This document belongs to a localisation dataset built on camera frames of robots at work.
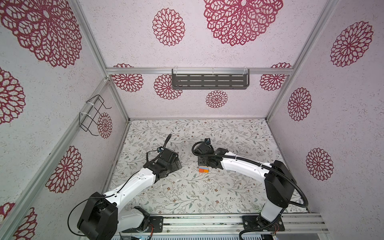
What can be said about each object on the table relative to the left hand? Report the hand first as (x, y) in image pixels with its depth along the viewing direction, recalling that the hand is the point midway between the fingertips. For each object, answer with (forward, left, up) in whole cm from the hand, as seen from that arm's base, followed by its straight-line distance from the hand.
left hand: (172, 167), depth 86 cm
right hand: (+5, -17, +3) cm, 18 cm away
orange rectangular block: (+1, -20, -7) cm, 21 cm away
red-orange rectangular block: (+1, -17, -7) cm, 18 cm away
